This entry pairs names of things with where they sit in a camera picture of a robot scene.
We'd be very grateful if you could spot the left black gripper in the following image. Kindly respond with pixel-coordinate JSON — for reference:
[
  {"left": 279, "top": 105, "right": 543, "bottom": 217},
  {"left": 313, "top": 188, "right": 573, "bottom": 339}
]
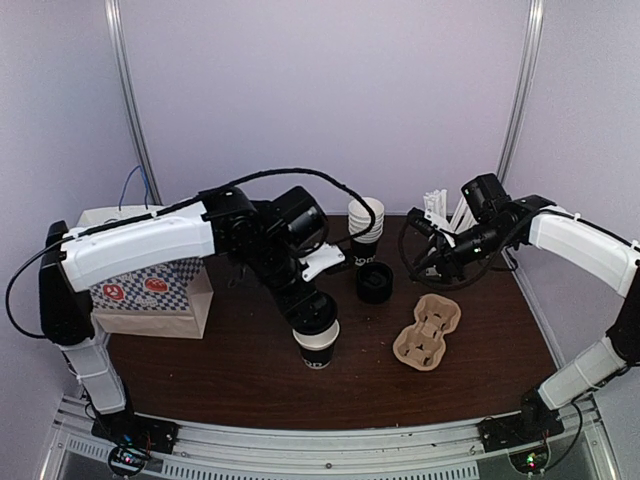
[{"left": 245, "top": 236, "right": 329, "bottom": 327}]

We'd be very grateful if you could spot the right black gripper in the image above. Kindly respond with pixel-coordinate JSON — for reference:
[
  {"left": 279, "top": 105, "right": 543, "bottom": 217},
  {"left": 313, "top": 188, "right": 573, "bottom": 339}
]
[{"left": 411, "top": 218, "right": 515, "bottom": 284}]

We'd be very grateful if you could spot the stack of paper cups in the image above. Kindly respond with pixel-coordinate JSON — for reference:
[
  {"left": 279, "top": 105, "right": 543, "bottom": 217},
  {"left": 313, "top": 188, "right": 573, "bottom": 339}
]
[{"left": 348, "top": 197, "right": 385, "bottom": 267}]

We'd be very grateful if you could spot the stack of black lids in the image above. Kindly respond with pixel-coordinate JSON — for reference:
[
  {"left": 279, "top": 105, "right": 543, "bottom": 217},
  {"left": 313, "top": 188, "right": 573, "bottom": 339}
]
[{"left": 356, "top": 261, "right": 394, "bottom": 305}]

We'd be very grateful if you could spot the black paper coffee cup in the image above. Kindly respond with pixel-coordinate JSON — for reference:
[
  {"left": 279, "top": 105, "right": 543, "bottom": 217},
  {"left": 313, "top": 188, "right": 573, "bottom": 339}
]
[{"left": 292, "top": 320, "right": 340, "bottom": 370}]

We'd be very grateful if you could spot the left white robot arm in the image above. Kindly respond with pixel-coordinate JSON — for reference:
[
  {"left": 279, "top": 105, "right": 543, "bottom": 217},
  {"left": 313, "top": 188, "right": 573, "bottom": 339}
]
[{"left": 38, "top": 186, "right": 343, "bottom": 444}]

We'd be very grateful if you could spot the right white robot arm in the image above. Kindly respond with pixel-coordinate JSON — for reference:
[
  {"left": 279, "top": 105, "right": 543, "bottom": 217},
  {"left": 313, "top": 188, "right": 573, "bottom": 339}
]
[{"left": 408, "top": 174, "right": 639, "bottom": 442}]

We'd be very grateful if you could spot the bundle of white straws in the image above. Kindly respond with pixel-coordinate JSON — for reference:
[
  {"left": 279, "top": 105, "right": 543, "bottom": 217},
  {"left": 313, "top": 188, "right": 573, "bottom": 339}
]
[{"left": 423, "top": 189, "right": 474, "bottom": 234}]

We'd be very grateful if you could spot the cardboard cup carrier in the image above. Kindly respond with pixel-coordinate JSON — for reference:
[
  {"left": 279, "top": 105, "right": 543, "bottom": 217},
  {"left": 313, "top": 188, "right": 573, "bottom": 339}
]
[{"left": 392, "top": 294, "right": 461, "bottom": 372}]

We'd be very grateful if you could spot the blue checkered paper bag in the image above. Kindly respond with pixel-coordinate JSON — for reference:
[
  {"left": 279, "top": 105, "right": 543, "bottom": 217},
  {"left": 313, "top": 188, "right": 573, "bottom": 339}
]
[{"left": 63, "top": 203, "right": 214, "bottom": 339}]

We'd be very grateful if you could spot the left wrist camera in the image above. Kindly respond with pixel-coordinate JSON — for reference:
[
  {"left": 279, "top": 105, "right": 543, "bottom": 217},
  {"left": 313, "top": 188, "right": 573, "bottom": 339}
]
[{"left": 300, "top": 243, "right": 346, "bottom": 282}]

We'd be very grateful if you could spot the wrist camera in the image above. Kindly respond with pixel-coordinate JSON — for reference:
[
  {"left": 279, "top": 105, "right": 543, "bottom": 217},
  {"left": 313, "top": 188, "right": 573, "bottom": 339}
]
[
  {"left": 407, "top": 208, "right": 457, "bottom": 247},
  {"left": 300, "top": 243, "right": 346, "bottom": 282}
]

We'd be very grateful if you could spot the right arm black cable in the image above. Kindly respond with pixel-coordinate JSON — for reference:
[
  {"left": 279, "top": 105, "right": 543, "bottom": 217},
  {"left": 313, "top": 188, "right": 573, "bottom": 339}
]
[{"left": 397, "top": 207, "right": 521, "bottom": 291}]

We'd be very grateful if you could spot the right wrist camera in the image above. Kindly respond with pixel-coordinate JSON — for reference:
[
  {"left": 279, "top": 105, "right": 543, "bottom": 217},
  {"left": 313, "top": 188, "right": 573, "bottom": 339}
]
[{"left": 407, "top": 208, "right": 457, "bottom": 247}]

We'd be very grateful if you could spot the right aluminium post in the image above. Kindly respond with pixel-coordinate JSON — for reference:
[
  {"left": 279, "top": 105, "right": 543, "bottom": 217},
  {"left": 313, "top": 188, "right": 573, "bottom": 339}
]
[{"left": 496, "top": 0, "right": 545, "bottom": 182}]

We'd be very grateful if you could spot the aluminium post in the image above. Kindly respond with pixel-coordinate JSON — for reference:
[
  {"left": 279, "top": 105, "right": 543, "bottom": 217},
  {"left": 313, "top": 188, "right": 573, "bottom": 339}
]
[
  {"left": 496, "top": 0, "right": 545, "bottom": 182},
  {"left": 104, "top": 0, "right": 162, "bottom": 204}
]

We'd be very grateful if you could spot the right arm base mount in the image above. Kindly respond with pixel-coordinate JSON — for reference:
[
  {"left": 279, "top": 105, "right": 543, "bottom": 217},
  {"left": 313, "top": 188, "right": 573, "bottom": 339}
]
[{"left": 477, "top": 391, "right": 565, "bottom": 452}]

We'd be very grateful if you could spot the aluminium front rail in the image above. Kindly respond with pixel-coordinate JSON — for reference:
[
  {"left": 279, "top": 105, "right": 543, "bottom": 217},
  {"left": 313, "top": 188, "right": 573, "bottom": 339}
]
[{"left": 41, "top": 384, "right": 612, "bottom": 480}]

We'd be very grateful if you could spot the left aluminium post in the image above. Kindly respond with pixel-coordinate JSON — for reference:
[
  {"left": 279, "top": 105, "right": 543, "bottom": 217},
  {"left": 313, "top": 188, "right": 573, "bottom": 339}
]
[{"left": 104, "top": 0, "right": 162, "bottom": 204}]

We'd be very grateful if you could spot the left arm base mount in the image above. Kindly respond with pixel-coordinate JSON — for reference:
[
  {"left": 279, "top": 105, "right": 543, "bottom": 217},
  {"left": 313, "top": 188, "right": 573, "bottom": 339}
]
[{"left": 91, "top": 406, "right": 179, "bottom": 454}]

